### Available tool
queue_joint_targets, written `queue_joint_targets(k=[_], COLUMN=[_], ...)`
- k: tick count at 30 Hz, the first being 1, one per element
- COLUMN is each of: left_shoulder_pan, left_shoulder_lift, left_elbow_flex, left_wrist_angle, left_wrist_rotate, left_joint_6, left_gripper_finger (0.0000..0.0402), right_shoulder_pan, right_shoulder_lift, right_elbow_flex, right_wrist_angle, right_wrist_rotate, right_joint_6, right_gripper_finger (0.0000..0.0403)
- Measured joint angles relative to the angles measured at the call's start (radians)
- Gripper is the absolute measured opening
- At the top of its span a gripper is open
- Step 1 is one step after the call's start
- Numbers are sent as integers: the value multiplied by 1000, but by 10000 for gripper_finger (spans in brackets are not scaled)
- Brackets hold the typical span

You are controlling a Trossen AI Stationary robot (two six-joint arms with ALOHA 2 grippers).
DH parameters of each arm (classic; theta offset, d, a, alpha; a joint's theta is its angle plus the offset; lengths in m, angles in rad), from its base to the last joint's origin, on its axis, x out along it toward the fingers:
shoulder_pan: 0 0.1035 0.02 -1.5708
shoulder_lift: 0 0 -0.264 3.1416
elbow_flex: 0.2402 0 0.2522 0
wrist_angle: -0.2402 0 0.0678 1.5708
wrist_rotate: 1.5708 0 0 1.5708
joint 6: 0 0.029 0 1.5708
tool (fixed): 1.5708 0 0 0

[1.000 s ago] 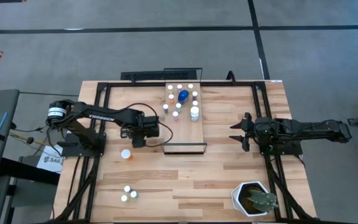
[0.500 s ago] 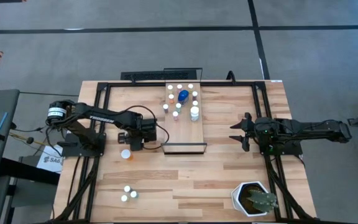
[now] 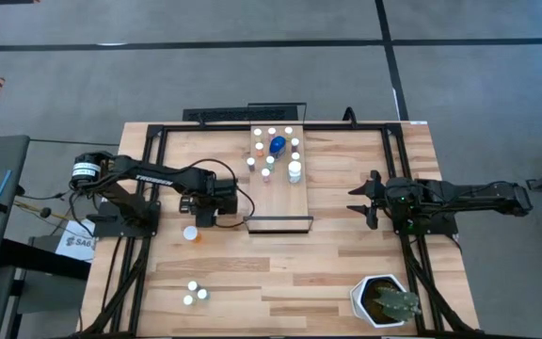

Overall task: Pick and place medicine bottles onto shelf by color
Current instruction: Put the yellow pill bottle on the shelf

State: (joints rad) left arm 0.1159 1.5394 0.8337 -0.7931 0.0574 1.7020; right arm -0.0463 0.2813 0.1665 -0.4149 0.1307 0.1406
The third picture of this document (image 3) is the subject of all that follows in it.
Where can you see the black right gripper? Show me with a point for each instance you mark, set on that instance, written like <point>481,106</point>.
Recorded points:
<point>386,198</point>

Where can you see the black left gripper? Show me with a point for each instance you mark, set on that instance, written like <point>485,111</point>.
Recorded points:
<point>224,198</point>

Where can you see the magenta small pill vial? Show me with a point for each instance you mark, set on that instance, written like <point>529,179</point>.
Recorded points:
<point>250,162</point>

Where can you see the teal small pill vial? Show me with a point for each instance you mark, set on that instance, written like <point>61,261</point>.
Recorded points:
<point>270,161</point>

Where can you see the blue-lidded Tums jar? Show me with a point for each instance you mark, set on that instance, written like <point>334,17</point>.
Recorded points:
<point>277,147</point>

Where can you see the white medicine bottle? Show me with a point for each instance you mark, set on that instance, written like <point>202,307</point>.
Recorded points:
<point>294,170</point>

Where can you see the clear jar of white pills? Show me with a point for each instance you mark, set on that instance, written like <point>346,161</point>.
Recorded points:
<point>289,131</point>

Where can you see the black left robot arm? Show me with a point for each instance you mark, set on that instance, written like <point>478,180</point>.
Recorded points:
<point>158,177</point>

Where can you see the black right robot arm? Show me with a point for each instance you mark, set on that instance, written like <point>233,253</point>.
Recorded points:
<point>464,198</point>

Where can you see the large orange pill bottle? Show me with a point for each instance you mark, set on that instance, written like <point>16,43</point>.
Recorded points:
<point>190,233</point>

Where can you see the black perforated panel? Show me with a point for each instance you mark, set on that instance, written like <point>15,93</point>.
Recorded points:
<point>240,113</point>

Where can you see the small white-capped pill vial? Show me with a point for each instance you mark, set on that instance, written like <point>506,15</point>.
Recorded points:
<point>192,285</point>
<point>202,294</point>
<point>188,300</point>

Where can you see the white hexagonal planter pot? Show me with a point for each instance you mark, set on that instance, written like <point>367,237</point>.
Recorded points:
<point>357,301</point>

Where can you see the green cactus plant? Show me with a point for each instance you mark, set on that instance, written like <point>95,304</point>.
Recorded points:
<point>395,303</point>

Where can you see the white paper sign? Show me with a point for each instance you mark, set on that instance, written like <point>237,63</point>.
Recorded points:
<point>80,242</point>

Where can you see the wooden shelf with black frame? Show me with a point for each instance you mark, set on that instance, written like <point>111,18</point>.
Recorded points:
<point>280,202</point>

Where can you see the black aluminium rig frame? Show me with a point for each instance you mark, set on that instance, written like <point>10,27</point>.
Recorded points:
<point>346,127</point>

